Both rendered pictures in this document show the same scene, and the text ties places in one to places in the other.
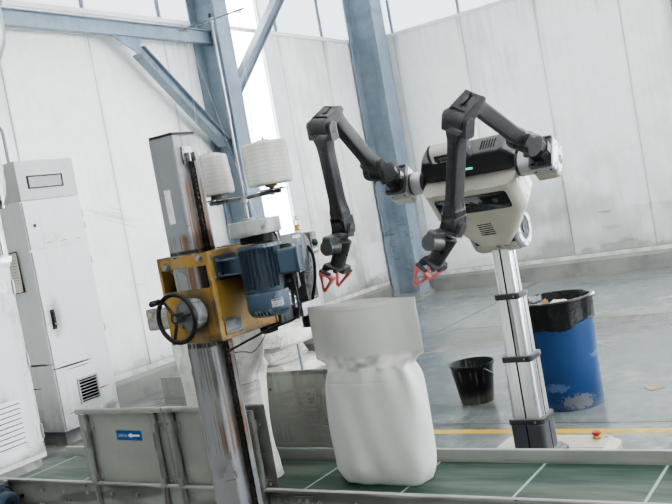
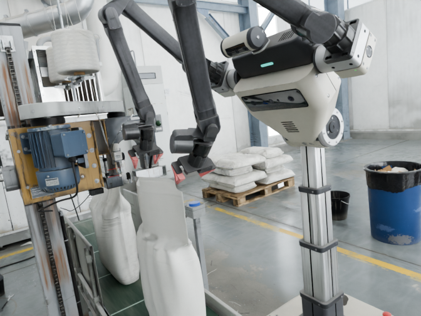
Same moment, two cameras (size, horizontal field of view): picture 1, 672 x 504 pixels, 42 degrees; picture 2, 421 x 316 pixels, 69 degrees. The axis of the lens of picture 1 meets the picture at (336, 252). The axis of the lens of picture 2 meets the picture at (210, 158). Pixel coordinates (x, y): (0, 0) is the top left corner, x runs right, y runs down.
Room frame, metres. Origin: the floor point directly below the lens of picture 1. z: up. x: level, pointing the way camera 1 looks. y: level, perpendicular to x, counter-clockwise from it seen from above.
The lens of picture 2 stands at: (2.10, -0.75, 1.32)
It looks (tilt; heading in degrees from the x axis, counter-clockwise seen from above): 9 degrees down; 22
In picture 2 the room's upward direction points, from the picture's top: 7 degrees counter-clockwise
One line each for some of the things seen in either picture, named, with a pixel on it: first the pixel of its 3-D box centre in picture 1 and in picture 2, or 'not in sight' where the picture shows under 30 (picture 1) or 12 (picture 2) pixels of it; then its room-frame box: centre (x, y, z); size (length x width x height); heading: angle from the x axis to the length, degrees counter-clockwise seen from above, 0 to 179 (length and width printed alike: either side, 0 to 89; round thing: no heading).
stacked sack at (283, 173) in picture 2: not in sight; (272, 175); (6.74, 0.17, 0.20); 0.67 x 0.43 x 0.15; 147
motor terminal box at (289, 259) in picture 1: (291, 262); (70, 147); (2.97, 0.16, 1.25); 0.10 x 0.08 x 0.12; 172
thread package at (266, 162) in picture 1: (267, 163); (76, 53); (3.11, 0.19, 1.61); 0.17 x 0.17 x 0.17
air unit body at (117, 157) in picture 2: not in sight; (118, 160); (3.26, 0.18, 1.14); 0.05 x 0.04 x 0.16; 147
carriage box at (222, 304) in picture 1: (218, 291); (54, 158); (3.14, 0.44, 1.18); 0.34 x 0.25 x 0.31; 147
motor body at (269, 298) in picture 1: (264, 279); (55, 158); (2.98, 0.26, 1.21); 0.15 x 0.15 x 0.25
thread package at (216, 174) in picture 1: (212, 175); (63, 64); (3.25, 0.40, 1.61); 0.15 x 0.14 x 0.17; 57
